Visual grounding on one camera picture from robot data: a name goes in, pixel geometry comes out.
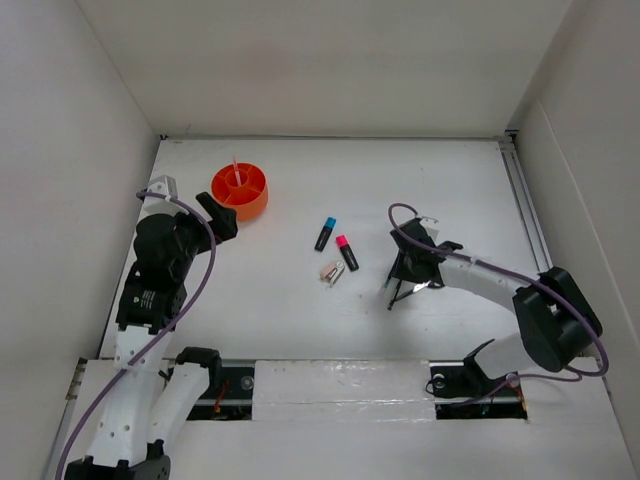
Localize blue cap black highlighter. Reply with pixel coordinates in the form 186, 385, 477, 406
314, 217, 336, 252

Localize black pen clear cap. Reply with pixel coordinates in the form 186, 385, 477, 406
387, 279, 403, 311

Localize black handled scissors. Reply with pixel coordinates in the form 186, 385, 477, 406
394, 281, 443, 301

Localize pink thin pen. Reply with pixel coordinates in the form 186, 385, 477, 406
232, 155, 242, 187

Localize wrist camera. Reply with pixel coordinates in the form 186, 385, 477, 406
419, 216, 440, 241
136, 175, 177, 214

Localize aluminium rail right edge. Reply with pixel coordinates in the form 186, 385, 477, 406
497, 130, 553, 271

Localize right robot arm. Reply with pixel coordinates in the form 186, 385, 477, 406
391, 218, 608, 394

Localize orange round organizer container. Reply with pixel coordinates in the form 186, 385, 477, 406
210, 162, 269, 222

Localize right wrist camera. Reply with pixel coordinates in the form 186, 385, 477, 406
419, 216, 440, 241

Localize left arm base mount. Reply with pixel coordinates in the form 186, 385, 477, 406
187, 362, 255, 421

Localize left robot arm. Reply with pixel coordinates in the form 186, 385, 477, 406
54, 188, 238, 479

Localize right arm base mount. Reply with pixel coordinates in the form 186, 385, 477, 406
424, 340, 528, 420

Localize pink cap black highlighter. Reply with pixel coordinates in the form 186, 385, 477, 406
335, 235, 359, 272

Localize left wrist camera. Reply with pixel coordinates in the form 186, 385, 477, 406
136, 175, 177, 214

